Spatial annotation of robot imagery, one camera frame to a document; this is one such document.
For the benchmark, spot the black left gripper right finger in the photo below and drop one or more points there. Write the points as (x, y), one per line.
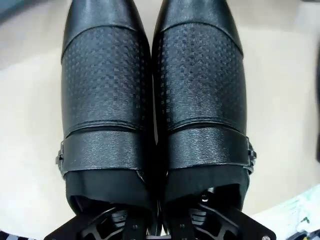
(212, 222)

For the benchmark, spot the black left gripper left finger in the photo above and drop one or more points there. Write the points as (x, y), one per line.
(105, 225)

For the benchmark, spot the black leather buckle shoe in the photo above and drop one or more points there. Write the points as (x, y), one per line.
(105, 100)
(202, 100)

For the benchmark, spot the white sneaker with green trim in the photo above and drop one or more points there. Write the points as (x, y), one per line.
(295, 215)

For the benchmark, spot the dark shoe stand frame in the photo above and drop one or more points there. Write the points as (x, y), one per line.
(317, 105)

